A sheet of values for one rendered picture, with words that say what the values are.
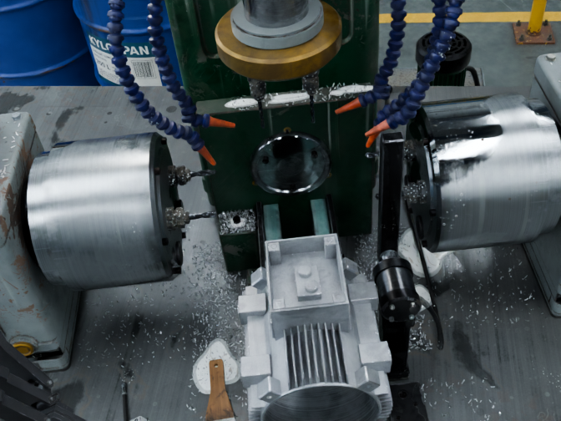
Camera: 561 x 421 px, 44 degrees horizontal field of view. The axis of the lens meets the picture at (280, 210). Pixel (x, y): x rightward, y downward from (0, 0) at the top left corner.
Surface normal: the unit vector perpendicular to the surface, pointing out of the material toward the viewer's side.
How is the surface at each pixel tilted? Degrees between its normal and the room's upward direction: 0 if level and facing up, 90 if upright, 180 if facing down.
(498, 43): 0
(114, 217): 51
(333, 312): 90
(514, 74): 0
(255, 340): 0
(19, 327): 90
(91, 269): 88
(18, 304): 90
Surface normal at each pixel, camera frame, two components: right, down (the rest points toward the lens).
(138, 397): -0.08, -0.69
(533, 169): 0.00, 0.05
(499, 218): 0.06, 0.59
